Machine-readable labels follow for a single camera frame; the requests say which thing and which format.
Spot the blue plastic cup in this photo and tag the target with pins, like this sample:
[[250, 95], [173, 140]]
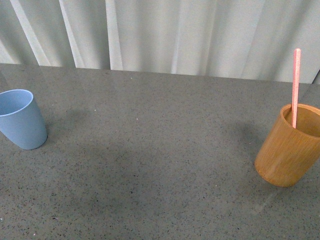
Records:
[[21, 120]]

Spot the brown bamboo chopstick holder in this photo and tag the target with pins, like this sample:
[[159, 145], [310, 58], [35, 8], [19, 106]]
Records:
[[287, 152]]

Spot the white curtain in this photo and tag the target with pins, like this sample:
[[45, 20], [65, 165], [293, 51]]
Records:
[[243, 39]]

